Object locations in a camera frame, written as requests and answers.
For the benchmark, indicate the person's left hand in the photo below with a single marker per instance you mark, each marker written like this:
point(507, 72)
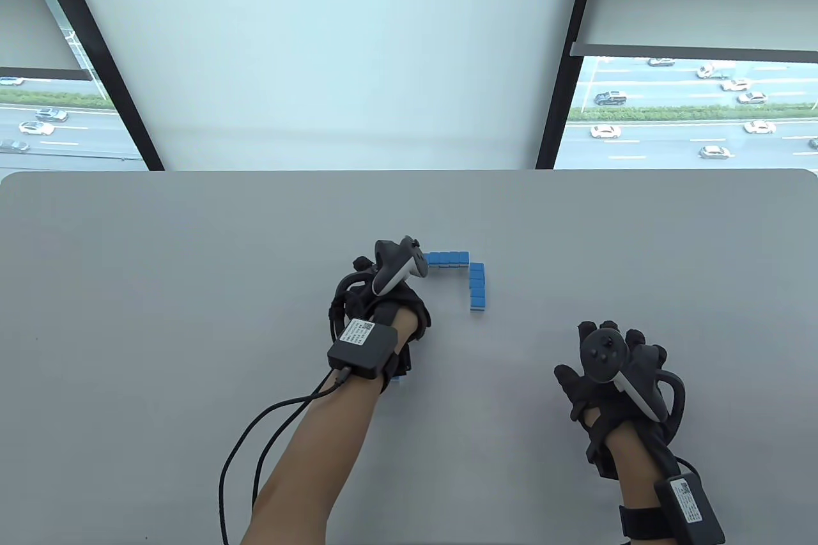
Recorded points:
point(409, 308)

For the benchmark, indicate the person's right hand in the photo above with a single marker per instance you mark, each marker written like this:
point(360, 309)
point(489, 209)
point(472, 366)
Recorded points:
point(588, 395)

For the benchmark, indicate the person's left forearm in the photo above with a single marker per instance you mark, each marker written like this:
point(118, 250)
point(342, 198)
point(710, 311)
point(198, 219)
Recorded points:
point(319, 443)

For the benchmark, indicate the person's right forearm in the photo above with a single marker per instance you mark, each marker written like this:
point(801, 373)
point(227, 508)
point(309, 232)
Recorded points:
point(632, 475)

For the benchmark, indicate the black white handheld controller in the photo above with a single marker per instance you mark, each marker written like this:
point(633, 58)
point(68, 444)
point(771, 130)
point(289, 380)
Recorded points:
point(604, 353)
point(393, 267)

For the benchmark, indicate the wide white roller blind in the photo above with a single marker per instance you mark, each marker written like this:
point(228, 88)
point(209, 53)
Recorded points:
point(319, 46)

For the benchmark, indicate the black window frame pillar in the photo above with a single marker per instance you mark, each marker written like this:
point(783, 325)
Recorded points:
point(96, 53)
point(569, 59)

